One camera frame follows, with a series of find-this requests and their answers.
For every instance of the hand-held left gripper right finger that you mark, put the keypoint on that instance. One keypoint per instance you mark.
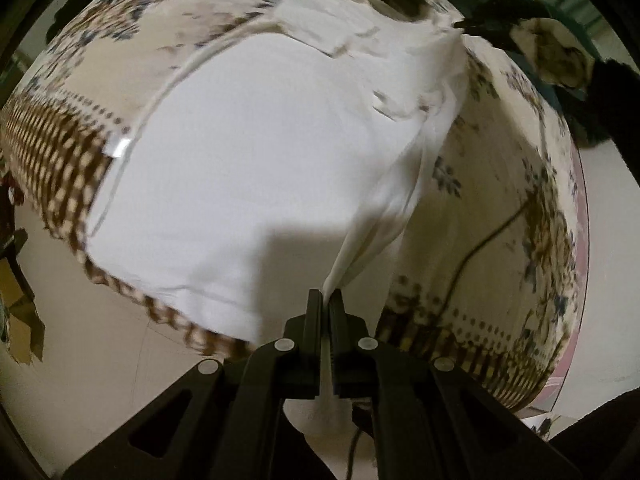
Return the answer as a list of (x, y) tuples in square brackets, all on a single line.
[(336, 330)]

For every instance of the cardboard box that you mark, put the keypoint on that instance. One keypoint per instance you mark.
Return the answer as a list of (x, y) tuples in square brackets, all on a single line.
[(20, 320)]

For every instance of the white garment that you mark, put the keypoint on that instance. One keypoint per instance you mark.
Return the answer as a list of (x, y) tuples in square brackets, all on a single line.
[(240, 160)]

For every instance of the black fuzzy cloth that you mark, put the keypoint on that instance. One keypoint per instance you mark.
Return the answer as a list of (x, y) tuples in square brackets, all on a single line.
[(612, 102)]

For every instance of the floral printed blanket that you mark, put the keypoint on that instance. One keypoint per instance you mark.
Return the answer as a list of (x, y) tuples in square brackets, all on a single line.
[(500, 170)]

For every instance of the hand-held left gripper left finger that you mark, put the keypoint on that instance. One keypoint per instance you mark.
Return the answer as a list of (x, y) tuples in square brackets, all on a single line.
[(314, 330)]

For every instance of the beige and dark patterned cloth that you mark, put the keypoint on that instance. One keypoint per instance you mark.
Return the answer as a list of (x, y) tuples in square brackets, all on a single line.
[(557, 52)]

